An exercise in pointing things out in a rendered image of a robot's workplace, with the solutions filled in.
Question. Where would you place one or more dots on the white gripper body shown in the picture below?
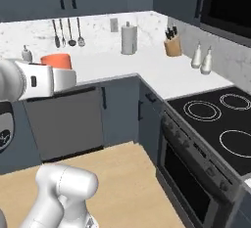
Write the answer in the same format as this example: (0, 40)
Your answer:
(64, 79)

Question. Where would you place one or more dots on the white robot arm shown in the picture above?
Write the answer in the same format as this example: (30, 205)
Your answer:
(63, 186)

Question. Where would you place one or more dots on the blue lower cabinet door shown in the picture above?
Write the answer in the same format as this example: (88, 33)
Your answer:
(121, 111)

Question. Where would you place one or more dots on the blue base cabinet panel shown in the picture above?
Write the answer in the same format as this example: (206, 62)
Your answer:
(16, 160)

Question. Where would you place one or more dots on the blue corner cabinet door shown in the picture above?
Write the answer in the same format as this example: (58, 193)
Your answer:
(151, 134)

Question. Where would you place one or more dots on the orange pot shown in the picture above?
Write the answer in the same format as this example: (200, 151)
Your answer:
(57, 61)

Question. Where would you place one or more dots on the hanging dark ladle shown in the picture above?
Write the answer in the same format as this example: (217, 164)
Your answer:
(71, 41)

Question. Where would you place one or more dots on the hanging grey spatula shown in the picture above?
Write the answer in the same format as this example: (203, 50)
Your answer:
(80, 40)

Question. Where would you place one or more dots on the hanging grey spoon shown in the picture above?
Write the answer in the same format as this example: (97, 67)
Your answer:
(56, 37)

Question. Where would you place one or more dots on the hanging grey fork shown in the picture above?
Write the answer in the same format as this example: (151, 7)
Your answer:
(62, 36)

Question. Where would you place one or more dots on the small grey bottle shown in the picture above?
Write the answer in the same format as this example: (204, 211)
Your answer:
(26, 55)

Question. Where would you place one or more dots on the grey dishwasher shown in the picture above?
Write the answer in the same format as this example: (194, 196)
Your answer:
(67, 124)

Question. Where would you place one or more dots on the white paper towel roll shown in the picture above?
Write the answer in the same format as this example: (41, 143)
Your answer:
(128, 39)

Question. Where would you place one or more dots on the blue drawer front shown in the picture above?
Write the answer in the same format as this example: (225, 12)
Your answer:
(153, 100)

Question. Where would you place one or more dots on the wooden knife block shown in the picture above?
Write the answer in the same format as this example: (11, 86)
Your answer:
(173, 46)

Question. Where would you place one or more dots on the white bottle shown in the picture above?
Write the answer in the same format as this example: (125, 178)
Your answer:
(196, 58)
(206, 64)

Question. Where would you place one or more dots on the black hob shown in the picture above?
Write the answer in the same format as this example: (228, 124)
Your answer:
(212, 124)

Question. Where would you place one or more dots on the grey oven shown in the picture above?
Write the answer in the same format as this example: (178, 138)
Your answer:
(192, 179)

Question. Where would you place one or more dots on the black microwave oven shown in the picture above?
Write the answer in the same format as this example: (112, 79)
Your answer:
(227, 5)

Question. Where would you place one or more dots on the grey wall socket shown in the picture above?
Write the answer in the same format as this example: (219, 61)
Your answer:
(114, 25)

